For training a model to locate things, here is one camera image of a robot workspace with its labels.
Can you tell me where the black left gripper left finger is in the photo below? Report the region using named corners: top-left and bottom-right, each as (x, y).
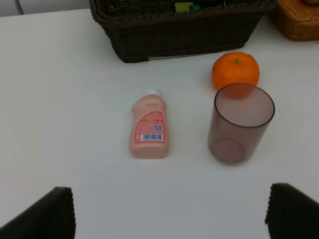
top-left (0, 187), bottom-right (76, 239)

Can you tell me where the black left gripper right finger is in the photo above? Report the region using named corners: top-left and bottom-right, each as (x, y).
top-left (265, 183), bottom-right (319, 239)

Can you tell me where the translucent purple plastic cup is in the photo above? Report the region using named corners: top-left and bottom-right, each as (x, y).
top-left (207, 83), bottom-right (275, 164)

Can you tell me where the pink lotion bottle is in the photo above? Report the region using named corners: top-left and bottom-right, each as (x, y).
top-left (129, 89), bottom-right (169, 159)

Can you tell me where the orange mandarin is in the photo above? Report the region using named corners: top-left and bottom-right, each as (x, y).
top-left (212, 52), bottom-right (260, 99)

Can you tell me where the light orange wicker basket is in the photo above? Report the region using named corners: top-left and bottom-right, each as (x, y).
top-left (268, 0), bottom-right (319, 41)

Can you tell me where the dark brown wicker basket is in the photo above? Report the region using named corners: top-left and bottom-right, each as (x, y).
top-left (90, 0), bottom-right (277, 63)

